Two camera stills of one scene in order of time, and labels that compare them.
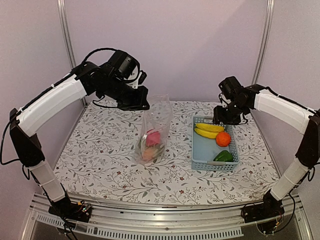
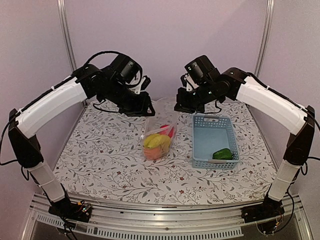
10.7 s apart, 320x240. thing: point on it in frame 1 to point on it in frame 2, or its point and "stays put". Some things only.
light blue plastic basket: (214, 147) stays put
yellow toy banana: (208, 130) to (152, 140)
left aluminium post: (62, 8) stays put
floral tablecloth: (98, 161) stays put
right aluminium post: (262, 41) stays put
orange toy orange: (223, 139) to (152, 154)
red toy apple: (153, 138) to (164, 131)
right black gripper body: (231, 115) to (195, 101)
